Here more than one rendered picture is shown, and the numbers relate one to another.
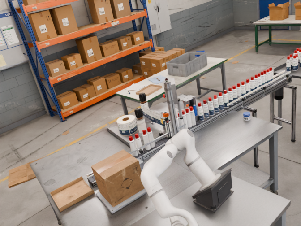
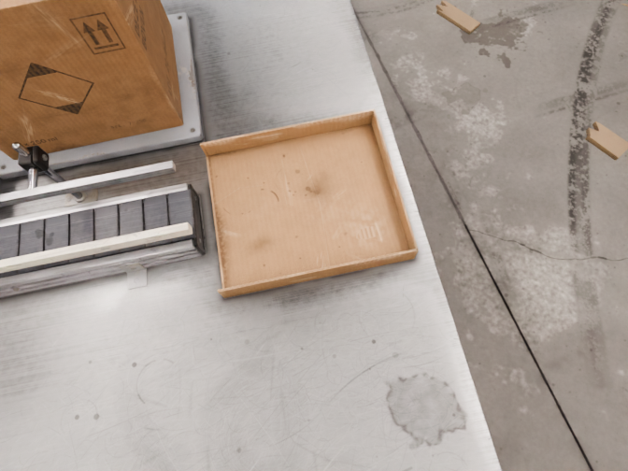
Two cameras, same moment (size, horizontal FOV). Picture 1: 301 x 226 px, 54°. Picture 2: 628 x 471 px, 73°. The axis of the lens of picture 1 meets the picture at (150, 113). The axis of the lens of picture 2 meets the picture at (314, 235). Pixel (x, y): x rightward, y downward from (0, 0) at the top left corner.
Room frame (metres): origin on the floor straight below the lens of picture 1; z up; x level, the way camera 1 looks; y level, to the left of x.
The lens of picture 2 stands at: (2.30, 0.92, 1.47)
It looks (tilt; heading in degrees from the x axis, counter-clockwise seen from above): 69 degrees down; 204
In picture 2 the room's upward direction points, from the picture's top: 7 degrees counter-clockwise
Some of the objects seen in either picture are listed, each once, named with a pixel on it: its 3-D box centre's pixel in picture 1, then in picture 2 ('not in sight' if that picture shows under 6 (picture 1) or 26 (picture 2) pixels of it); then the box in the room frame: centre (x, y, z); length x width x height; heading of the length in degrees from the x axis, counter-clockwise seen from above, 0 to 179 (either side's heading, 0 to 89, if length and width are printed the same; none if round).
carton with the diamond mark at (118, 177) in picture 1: (118, 176); (52, 30); (1.92, 0.35, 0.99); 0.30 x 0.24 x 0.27; 120
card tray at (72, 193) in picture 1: (71, 192); (303, 198); (2.02, 0.79, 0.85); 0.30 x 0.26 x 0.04; 119
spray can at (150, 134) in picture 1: (150, 137); not in sight; (2.43, 0.05, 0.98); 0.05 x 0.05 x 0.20
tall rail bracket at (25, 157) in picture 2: not in sight; (52, 186); (2.14, 0.43, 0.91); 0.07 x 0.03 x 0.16; 29
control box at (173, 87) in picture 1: (170, 91); not in sight; (2.48, -0.22, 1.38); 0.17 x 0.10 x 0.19; 174
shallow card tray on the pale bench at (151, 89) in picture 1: (148, 89); not in sight; (4.13, -0.05, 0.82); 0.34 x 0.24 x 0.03; 132
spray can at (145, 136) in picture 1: (146, 139); not in sight; (2.40, 0.09, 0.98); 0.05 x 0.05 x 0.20
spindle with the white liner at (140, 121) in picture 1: (140, 121); not in sight; (2.71, 0.12, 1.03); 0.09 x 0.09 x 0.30
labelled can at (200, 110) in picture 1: (200, 111); not in sight; (2.74, -0.51, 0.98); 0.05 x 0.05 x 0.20
